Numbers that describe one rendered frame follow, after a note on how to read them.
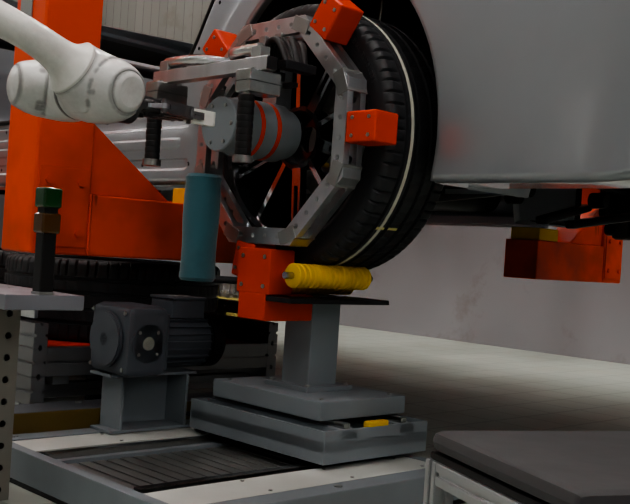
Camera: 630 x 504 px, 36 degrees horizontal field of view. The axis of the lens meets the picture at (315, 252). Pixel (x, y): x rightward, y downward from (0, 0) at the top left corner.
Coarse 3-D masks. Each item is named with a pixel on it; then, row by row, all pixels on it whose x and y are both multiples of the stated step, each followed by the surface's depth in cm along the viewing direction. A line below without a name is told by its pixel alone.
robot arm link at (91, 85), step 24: (0, 0) 158; (0, 24) 157; (24, 24) 157; (24, 48) 158; (48, 48) 158; (72, 48) 161; (96, 48) 164; (48, 72) 162; (72, 72) 161; (96, 72) 161; (120, 72) 160; (72, 96) 162; (96, 96) 160; (120, 96) 160; (144, 96) 166; (96, 120) 166; (120, 120) 165
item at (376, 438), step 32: (192, 416) 255; (224, 416) 245; (256, 416) 237; (288, 416) 238; (384, 416) 243; (288, 448) 228; (320, 448) 220; (352, 448) 226; (384, 448) 234; (416, 448) 242
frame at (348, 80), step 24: (264, 24) 238; (288, 24) 232; (312, 48) 226; (336, 48) 226; (336, 72) 219; (360, 72) 222; (216, 96) 253; (336, 96) 219; (360, 96) 220; (336, 120) 219; (336, 144) 219; (216, 168) 256; (336, 168) 218; (360, 168) 221; (336, 192) 220; (240, 216) 248; (312, 216) 223; (240, 240) 241; (264, 240) 235; (288, 240) 228; (312, 240) 231
